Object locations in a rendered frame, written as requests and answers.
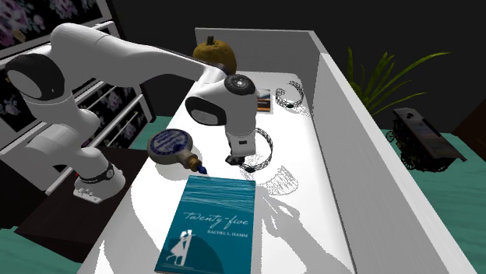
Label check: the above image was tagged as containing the green leafy plant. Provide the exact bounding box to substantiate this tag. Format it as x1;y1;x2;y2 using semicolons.
346;47;453;117

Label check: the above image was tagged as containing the white desk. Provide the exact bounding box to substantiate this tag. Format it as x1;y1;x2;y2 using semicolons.
76;26;480;274

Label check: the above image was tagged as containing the brown pumpkin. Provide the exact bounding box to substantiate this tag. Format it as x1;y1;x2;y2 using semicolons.
192;35;238;76

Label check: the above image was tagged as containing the teal book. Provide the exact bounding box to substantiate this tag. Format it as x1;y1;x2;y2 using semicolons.
153;174;257;274

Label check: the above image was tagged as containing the dark robot stand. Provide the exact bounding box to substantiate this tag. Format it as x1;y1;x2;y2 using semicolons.
14;146;153;264

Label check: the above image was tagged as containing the blue and white round flask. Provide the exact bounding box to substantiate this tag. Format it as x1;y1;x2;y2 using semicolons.
146;128;209;176

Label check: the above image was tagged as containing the black toy carriage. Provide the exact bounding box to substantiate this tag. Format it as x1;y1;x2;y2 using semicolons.
385;107;467;174

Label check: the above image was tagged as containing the black wire mesh bracelet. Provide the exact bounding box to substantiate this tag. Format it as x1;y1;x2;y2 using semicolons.
240;128;275;173
274;80;305;111

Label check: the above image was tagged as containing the small orange and white book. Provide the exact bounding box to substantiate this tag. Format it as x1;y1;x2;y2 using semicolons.
256;88;274;114

